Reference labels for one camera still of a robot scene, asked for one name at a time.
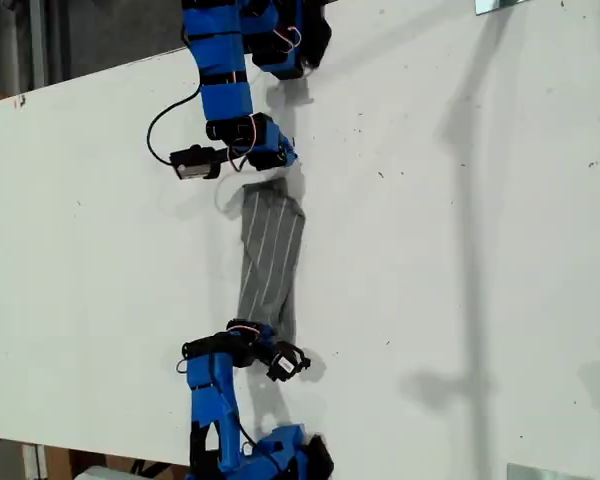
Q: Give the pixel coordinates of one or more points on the grey white-striped towel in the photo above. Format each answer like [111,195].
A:
[270,250]

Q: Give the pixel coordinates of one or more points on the black base clamp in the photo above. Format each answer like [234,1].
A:
[320,35]
[322,457]

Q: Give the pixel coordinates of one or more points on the white plastic container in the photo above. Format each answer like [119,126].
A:
[100,475]

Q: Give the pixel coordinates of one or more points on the white table leg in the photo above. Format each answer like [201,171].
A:
[32,460]

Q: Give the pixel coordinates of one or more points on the black camera box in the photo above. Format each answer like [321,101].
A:
[192,165]
[285,364]

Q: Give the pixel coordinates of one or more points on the black camera stalk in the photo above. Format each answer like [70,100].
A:
[227,155]

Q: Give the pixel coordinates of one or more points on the grey metal post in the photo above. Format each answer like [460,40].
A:
[37,40]

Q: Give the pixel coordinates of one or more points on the steel bracket plate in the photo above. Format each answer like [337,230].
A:
[490,6]

